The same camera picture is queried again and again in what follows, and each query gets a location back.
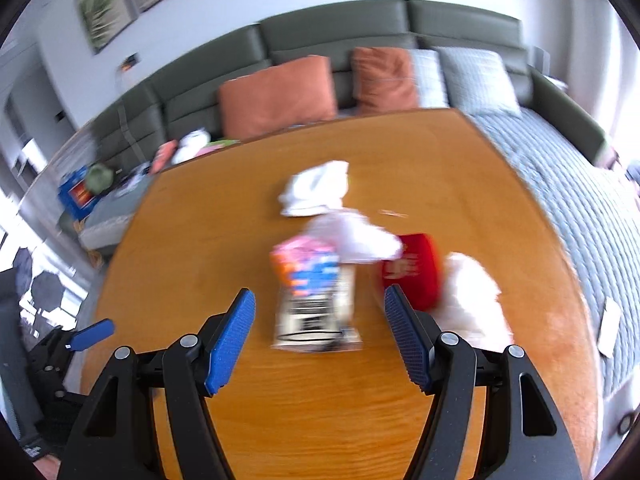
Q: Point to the white card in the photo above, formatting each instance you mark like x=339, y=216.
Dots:
x=610, y=327

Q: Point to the wall socket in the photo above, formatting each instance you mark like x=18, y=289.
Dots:
x=129, y=62

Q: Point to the crumpled white tissue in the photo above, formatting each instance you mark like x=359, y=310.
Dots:
x=315, y=185

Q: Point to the wide orange cushion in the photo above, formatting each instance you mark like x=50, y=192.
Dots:
x=275, y=97

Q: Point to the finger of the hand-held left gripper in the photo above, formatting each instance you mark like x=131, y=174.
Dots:
x=92, y=334

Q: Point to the light grey cushion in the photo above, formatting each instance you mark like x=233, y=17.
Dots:
x=477, y=80

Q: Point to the pink cloth item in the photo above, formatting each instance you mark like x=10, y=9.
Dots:
x=164, y=156

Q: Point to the red packet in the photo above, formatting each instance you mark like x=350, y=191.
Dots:
x=415, y=265

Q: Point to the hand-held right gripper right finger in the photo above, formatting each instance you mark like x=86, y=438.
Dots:
x=407, y=340

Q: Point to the person's dark trouser leg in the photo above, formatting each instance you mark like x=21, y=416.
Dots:
x=15, y=360

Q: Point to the checked grey cushion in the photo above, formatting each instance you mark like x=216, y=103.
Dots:
x=430, y=80

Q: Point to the pale pink plastic bag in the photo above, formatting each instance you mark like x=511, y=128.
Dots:
x=355, y=240

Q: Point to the grey quilted blanket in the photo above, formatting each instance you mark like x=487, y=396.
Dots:
x=560, y=185

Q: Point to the white plastic bag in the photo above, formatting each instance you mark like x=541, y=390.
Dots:
x=192, y=145

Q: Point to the square orange cushion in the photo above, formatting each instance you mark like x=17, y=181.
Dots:
x=385, y=80

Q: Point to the colourful block toy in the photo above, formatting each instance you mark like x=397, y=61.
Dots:
x=310, y=285

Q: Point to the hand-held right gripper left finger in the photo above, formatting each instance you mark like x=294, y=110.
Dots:
x=230, y=345

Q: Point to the grey-green sofa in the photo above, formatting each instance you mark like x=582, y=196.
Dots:
x=310, y=35

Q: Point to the grey fringed blanket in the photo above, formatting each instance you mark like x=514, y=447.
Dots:
x=110, y=215

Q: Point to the white fluffy object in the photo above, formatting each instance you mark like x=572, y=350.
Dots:
x=470, y=295

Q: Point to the blue shopping bag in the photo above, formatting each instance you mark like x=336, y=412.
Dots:
x=77, y=195

